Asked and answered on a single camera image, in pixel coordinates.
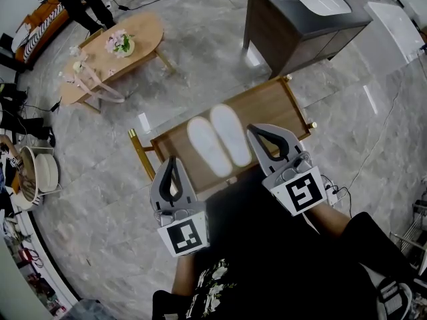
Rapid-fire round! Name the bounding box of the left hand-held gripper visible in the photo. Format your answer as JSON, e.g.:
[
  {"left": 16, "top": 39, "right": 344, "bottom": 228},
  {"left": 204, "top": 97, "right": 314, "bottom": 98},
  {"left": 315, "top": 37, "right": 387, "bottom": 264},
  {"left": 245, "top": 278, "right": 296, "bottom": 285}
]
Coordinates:
[{"left": 148, "top": 155, "right": 211, "bottom": 259}]

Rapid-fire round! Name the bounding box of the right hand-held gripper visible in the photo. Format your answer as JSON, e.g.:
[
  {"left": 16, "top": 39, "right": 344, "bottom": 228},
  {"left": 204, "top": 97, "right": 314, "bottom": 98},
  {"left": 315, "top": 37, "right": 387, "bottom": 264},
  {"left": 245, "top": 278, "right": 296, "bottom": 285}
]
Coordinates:
[{"left": 246, "top": 123, "right": 328, "bottom": 217}]

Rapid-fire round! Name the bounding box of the white slipper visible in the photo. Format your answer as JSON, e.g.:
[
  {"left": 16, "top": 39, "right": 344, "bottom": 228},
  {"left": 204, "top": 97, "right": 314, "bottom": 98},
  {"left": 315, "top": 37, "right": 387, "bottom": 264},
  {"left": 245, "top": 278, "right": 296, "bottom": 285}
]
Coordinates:
[
  {"left": 209, "top": 104, "right": 253, "bottom": 168},
  {"left": 186, "top": 117, "right": 234, "bottom": 177}
]

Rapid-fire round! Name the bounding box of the person's right forearm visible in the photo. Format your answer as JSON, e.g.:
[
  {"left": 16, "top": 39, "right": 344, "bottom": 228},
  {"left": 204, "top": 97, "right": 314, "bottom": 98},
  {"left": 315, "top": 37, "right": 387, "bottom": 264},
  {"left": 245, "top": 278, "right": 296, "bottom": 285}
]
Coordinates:
[{"left": 303, "top": 201, "right": 353, "bottom": 237}]

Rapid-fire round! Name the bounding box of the person's left forearm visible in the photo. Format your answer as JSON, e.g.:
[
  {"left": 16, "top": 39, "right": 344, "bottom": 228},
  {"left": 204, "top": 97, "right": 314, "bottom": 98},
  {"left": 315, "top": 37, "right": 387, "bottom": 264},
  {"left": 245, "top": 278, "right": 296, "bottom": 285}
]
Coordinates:
[{"left": 171, "top": 253, "right": 201, "bottom": 297}]

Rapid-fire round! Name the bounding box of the wooden trolley cart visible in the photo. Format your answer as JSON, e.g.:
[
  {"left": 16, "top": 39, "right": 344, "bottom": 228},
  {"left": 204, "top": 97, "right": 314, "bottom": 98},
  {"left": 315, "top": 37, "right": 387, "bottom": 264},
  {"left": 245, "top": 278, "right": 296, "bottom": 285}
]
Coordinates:
[{"left": 128, "top": 74, "right": 318, "bottom": 197}]

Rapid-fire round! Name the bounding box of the person's black clothing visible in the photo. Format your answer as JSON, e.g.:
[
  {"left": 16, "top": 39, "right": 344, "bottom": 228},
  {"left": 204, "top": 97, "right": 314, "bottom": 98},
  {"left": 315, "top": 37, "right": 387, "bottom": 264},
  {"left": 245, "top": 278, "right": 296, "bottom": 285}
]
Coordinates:
[{"left": 151, "top": 175, "right": 422, "bottom": 320}]

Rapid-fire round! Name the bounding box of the dark wooden vanity cabinet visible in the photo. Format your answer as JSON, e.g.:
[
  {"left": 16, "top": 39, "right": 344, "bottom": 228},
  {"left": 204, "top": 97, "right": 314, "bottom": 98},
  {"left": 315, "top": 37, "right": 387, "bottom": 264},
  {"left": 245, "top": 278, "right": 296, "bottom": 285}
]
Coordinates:
[{"left": 242, "top": 0, "right": 374, "bottom": 80}]

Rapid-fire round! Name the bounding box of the white round basket side table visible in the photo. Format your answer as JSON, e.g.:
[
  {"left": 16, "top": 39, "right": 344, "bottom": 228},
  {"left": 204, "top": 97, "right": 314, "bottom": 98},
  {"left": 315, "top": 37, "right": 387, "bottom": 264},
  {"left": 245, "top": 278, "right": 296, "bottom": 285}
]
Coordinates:
[{"left": 16, "top": 145, "right": 63, "bottom": 211}]

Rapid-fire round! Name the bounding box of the pink ribbon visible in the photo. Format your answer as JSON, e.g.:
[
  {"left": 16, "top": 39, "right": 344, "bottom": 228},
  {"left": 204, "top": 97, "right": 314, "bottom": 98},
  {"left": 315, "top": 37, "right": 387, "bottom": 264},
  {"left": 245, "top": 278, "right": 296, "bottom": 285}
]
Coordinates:
[{"left": 59, "top": 45, "right": 126, "bottom": 104}]

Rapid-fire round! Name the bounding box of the black white striped shoe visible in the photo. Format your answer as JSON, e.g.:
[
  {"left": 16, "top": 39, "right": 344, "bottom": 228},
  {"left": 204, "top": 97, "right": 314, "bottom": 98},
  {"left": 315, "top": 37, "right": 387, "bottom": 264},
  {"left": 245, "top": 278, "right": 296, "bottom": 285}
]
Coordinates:
[{"left": 19, "top": 195, "right": 43, "bottom": 211}]

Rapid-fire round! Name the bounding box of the blue grey plastic bag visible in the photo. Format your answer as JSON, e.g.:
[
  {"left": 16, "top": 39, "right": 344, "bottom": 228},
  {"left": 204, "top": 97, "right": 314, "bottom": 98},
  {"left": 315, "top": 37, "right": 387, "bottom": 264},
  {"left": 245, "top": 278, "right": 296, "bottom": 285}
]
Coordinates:
[{"left": 66, "top": 298, "right": 118, "bottom": 320}]

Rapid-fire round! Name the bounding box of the vase with pink flowers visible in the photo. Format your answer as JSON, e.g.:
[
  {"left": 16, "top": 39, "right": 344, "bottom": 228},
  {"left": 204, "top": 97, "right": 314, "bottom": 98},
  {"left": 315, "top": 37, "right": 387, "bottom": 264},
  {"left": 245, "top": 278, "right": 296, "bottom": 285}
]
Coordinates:
[{"left": 105, "top": 29, "right": 136, "bottom": 59}]

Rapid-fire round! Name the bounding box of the oval wooden coffee table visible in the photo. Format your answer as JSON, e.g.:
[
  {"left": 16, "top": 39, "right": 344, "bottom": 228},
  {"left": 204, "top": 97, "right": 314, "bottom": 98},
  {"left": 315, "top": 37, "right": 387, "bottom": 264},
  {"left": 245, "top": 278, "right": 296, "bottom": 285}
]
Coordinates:
[{"left": 59, "top": 11, "right": 176, "bottom": 115}]

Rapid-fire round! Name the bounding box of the white bathtub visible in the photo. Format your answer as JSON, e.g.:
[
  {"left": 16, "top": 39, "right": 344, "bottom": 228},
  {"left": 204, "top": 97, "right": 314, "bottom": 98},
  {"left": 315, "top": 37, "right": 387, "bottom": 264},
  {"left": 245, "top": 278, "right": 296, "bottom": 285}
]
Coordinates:
[{"left": 363, "top": 1, "right": 427, "bottom": 68}]

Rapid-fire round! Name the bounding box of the person's black white shoe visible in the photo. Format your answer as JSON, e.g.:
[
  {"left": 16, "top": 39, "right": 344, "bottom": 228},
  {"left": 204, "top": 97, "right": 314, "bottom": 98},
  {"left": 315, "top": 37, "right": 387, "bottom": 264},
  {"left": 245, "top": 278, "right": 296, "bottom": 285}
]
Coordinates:
[{"left": 376, "top": 277, "right": 415, "bottom": 320}]

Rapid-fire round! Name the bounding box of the black white striped cushion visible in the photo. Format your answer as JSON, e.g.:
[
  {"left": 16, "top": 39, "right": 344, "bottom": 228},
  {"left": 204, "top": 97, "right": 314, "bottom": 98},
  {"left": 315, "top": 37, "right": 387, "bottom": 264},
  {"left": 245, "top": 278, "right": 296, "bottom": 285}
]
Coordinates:
[{"left": 23, "top": 3, "right": 66, "bottom": 61}]

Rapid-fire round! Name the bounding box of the orange sofa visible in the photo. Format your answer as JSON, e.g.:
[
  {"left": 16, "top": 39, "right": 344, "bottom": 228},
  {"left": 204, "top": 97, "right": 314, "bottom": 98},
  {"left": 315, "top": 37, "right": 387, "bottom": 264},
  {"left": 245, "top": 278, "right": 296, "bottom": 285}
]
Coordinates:
[{"left": 15, "top": 0, "right": 73, "bottom": 65}]

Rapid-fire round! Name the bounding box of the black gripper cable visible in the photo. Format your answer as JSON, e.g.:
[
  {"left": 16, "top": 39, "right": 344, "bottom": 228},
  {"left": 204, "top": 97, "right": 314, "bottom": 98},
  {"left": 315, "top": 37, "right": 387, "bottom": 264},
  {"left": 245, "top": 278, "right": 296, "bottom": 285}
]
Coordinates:
[{"left": 322, "top": 175, "right": 353, "bottom": 218}]

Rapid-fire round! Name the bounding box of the metal wire rack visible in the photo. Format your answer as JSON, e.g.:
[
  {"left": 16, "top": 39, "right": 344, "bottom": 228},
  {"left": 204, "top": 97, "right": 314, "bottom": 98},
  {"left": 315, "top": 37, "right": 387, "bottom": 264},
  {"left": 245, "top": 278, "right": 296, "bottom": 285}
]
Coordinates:
[{"left": 390, "top": 200, "right": 427, "bottom": 270}]

